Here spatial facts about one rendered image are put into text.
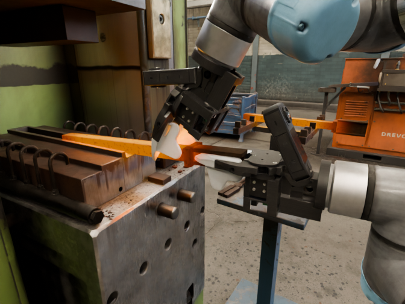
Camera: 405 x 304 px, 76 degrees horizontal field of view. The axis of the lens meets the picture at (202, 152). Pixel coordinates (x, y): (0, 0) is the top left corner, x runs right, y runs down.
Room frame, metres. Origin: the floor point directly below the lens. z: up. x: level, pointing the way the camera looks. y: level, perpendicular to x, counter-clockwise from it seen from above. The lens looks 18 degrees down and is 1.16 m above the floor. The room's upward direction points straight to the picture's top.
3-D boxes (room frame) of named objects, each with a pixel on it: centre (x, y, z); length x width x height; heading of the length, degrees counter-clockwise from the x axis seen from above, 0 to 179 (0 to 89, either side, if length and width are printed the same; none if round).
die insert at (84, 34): (0.64, 0.37, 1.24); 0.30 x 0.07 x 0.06; 62
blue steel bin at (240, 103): (4.65, -0.29, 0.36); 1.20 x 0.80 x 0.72; 64
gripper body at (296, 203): (0.37, -0.13, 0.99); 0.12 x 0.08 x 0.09; 62
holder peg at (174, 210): (0.49, 0.07, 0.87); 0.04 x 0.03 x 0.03; 62
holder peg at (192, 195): (0.56, 0.04, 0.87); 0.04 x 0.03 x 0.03; 62
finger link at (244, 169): (0.38, -0.06, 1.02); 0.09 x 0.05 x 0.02; 65
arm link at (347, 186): (0.33, -0.20, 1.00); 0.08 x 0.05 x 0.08; 152
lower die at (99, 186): (0.60, 0.34, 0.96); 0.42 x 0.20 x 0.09; 62
